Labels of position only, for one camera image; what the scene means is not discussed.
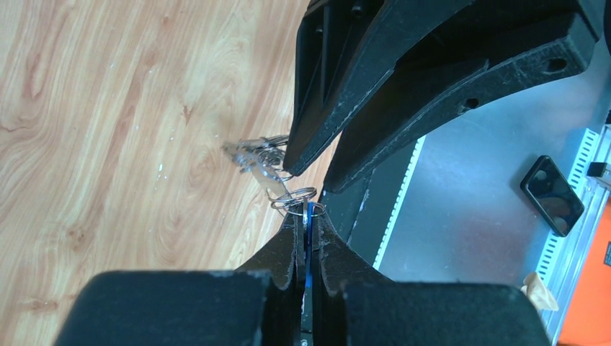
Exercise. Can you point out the black smartphone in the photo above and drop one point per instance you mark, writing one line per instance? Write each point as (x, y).
(549, 192)

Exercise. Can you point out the blue key tag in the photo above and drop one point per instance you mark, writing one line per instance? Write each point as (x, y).
(307, 225)

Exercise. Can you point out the orange floor mat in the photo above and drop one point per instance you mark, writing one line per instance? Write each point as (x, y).
(588, 319)

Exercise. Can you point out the slotted cable duct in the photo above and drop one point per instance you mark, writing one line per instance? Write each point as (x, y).
(565, 205)

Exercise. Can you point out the crumpled beige paper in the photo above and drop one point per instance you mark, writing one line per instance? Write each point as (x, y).
(538, 293)

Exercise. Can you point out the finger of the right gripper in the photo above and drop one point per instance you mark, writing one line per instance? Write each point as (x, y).
(414, 102)
(345, 50)

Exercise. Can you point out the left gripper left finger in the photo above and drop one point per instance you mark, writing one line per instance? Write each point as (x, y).
(258, 303)

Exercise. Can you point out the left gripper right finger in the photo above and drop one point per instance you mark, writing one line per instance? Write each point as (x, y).
(354, 304)

